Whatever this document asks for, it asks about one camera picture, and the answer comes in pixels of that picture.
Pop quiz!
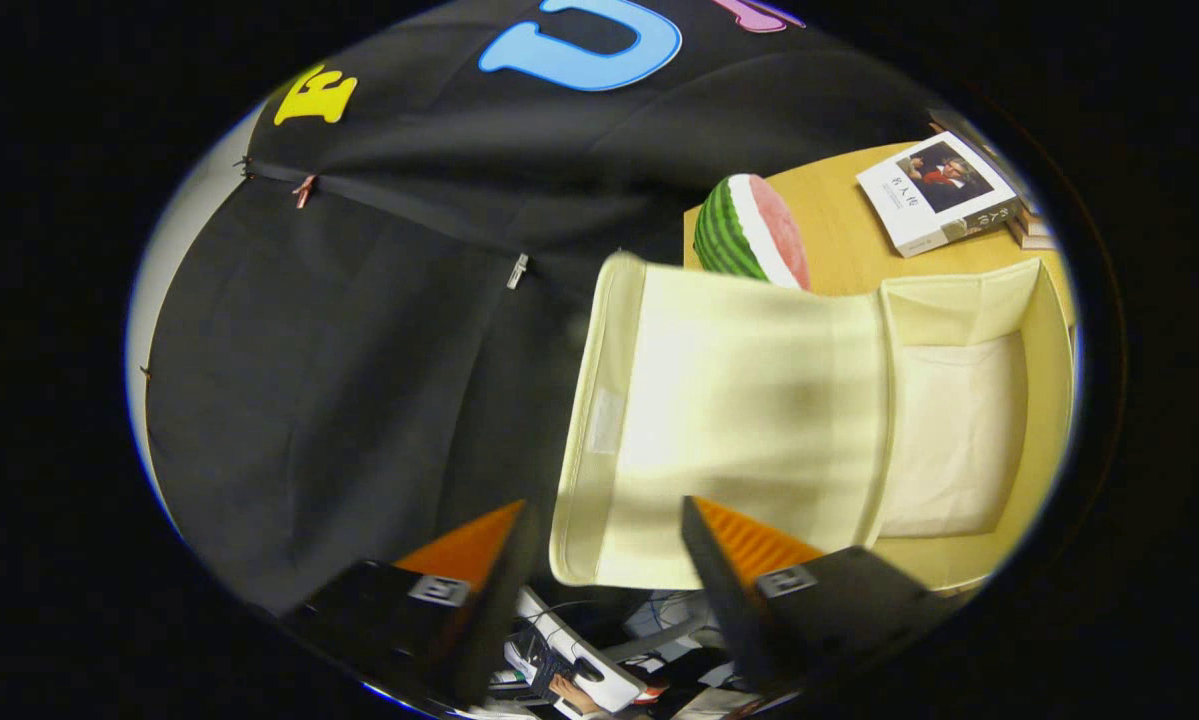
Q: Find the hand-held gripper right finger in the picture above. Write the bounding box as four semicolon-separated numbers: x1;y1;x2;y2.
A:
681;495;965;701

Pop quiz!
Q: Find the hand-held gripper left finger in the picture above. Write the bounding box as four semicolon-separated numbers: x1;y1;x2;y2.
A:
277;498;542;713

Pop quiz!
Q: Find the cream fabric storage box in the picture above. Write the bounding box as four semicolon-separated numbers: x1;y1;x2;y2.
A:
549;252;1075;593

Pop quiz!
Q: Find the white grey device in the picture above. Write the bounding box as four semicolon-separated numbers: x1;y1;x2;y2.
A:
504;588;650;716

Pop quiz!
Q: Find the watermelon slice toy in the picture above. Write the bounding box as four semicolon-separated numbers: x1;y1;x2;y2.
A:
693;174;812;292

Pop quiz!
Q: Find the white portrait cover book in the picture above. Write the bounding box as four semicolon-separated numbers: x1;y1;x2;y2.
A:
856;131;1022;259

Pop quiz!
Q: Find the brown cover book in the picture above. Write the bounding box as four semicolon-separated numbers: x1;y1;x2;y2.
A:
1004;205;1060;251

